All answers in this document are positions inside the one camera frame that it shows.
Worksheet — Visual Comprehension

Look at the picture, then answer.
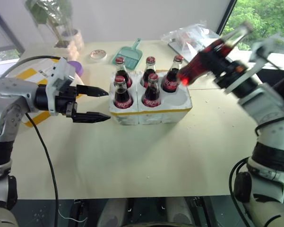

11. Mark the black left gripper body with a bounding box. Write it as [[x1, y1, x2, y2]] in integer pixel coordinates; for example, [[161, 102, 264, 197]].
[[54, 80, 78, 119]]

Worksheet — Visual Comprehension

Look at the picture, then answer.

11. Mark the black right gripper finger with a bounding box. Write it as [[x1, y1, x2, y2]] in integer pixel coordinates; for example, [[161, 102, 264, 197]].
[[202, 49, 231, 66], [209, 70, 229, 84]]

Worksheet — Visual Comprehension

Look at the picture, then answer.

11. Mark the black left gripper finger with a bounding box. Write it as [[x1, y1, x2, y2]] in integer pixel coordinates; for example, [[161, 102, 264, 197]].
[[76, 84, 109, 97], [72, 111, 112, 123]]

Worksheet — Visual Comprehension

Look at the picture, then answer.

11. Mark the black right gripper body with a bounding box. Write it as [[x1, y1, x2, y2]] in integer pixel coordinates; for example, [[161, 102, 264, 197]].
[[213, 59, 251, 88]]

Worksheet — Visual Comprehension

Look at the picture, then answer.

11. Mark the glass cola bottle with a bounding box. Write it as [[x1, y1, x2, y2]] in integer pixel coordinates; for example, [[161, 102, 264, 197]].
[[176, 22, 254, 86], [160, 55, 185, 94], [113, 75, 134, 110], [113, 56, 133, 88], [142, 56, 158, 88], [141, 73, 162, 107]]

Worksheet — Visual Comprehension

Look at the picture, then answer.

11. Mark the white box with yellow tape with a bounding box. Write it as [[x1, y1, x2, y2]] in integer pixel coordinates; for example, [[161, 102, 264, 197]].
[[13, 59, 86, 128]]

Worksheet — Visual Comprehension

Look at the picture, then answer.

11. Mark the white foam bottle crate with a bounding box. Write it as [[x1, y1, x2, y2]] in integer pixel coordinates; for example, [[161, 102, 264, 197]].
[[108, 69, 193, 126]]

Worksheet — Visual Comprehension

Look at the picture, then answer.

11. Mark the grey rounded leg cover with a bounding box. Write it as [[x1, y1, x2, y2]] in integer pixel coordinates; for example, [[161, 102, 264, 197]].
[[96, 198, 131, 227], [164, 197, 201, 227]]

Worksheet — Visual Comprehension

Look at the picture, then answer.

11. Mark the purple round lid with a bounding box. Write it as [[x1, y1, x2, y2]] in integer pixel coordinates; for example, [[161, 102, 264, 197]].
[[67, 61, 84, 77]]

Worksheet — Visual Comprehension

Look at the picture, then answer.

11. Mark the clear plastic bag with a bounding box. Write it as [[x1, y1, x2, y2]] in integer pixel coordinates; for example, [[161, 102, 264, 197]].
[[160, 19, 222, 62]]

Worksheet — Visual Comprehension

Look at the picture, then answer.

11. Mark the small round white dish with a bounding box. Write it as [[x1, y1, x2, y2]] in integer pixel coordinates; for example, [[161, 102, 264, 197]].
[[89, 49, 108, 63]]

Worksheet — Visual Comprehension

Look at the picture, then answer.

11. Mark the grey flat board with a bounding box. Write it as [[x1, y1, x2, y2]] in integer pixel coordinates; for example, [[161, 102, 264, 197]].
[[167, 39, 205, 62]]

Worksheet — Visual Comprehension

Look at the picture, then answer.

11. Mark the pink translucent container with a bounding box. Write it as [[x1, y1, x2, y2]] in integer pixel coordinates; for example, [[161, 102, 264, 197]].
[[66, 40, 83, 61]]

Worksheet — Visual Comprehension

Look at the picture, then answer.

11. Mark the green plastic dustpan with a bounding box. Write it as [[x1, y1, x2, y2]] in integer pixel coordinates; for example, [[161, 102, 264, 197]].
[[111, 38, 144, 71]]

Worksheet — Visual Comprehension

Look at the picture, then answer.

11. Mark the potted plant in glass vase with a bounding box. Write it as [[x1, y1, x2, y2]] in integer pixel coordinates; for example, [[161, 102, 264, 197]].
[[25, 0, 85, 49]]

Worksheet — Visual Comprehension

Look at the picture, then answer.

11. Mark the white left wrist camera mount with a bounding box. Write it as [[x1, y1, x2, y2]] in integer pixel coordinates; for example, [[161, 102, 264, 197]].
[[45, 57, 77, 116]]

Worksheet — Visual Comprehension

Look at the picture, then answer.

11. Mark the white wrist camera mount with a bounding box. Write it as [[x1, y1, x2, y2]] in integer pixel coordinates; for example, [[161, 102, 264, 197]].
[[224, 32, 284, 96], [45, 57, 77, 116]]

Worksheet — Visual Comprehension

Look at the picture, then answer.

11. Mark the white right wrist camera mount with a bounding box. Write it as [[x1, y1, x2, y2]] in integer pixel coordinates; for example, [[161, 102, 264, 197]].
[[224, 32, 284, 96]]

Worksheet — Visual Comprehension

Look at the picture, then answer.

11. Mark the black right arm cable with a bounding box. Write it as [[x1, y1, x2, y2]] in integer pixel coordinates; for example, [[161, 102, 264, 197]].
[[228, 113, 284, 227]]

